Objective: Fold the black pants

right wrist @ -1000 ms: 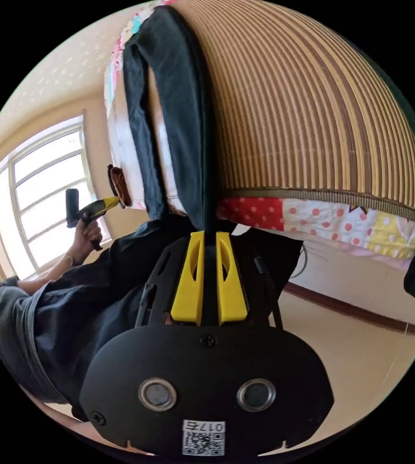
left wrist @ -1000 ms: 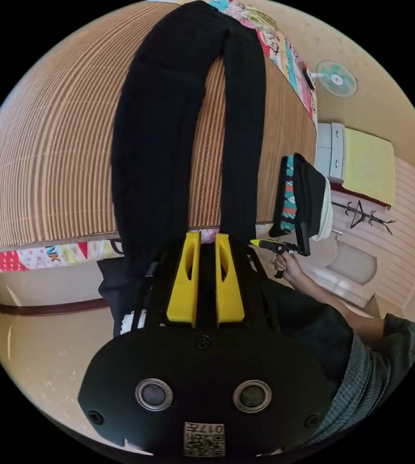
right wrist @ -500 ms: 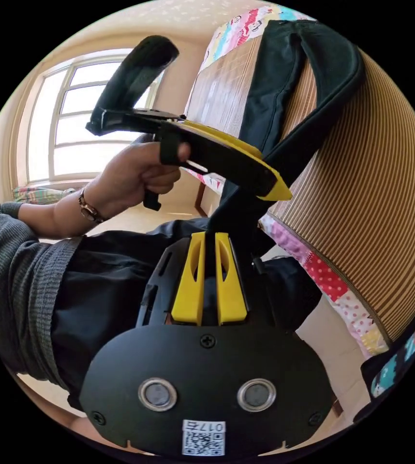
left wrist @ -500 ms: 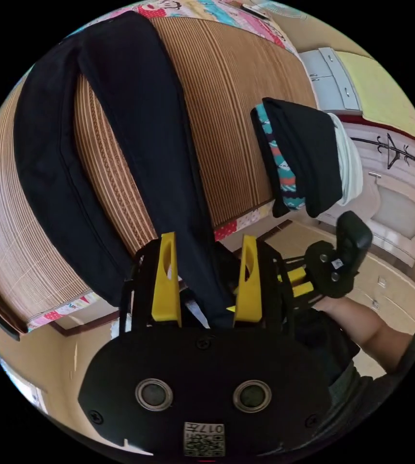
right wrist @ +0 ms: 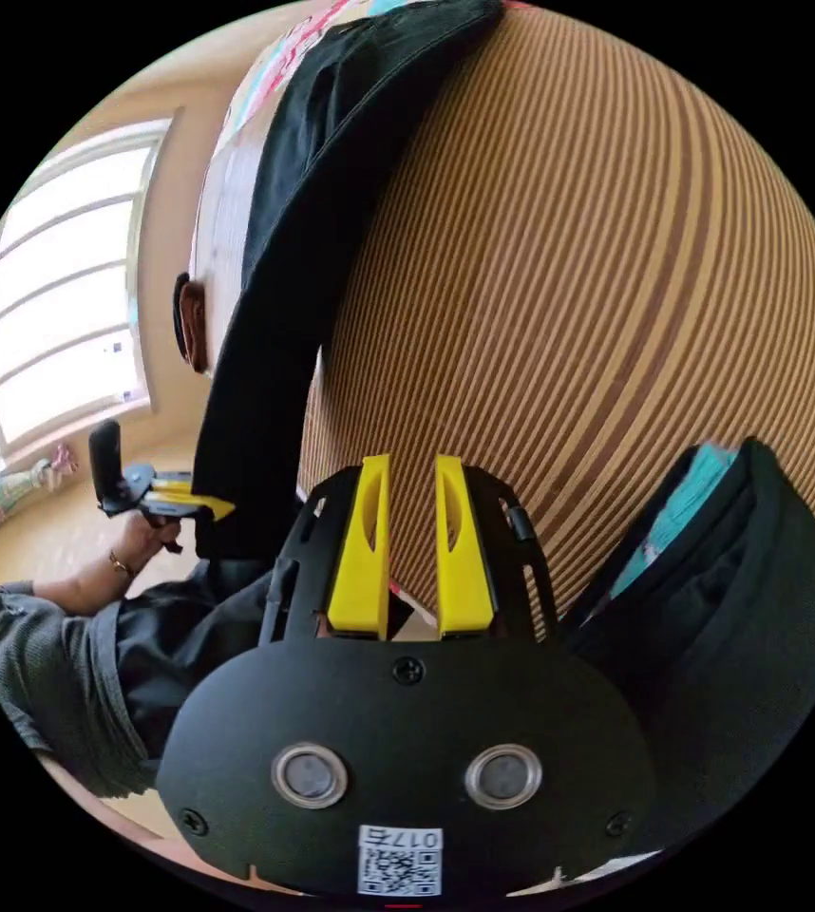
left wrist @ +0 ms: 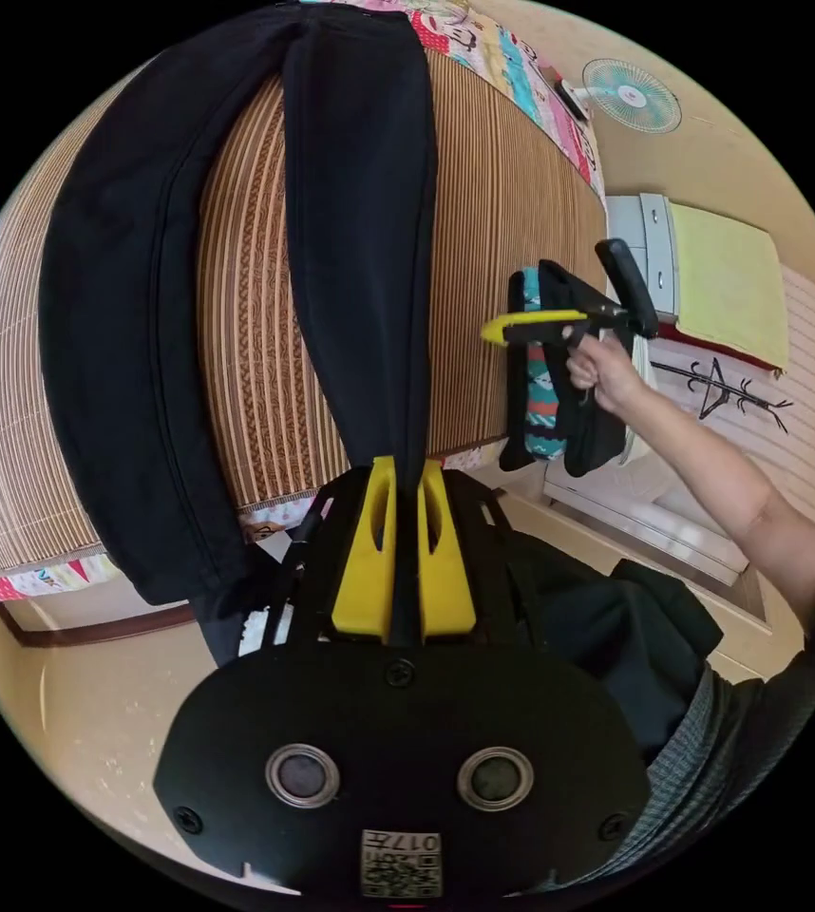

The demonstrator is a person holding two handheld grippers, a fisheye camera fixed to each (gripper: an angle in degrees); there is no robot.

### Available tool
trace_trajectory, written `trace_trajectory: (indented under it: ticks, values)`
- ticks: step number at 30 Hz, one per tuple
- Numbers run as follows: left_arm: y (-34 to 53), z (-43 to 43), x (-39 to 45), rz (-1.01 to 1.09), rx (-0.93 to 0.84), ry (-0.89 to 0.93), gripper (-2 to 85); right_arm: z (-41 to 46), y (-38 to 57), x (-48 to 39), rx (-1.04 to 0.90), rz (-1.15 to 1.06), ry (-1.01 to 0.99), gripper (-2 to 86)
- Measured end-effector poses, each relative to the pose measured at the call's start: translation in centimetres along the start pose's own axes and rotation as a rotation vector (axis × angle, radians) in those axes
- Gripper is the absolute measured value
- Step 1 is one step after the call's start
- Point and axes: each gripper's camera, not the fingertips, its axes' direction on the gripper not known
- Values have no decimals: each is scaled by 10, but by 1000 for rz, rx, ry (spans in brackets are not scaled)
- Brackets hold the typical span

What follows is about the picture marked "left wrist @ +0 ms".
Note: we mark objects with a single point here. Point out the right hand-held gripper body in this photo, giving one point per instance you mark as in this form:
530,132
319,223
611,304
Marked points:
543,333

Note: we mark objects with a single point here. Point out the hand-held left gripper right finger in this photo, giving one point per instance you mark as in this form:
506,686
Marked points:
447,584

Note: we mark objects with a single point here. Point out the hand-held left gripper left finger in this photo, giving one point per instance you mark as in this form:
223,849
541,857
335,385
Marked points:
361,570

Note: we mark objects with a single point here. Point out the black pants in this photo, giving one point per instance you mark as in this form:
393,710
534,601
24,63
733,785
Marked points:
130,299

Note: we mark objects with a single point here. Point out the person's right forearm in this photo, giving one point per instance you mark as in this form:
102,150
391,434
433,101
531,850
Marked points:
728,477

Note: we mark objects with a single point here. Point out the person's right hand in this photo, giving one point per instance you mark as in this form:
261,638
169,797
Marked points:
607,374

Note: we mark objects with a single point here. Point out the grey cupboard with yellow cloth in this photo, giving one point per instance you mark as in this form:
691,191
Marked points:
728,285

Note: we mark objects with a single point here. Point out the teal wall fan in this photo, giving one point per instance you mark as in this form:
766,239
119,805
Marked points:
632,96

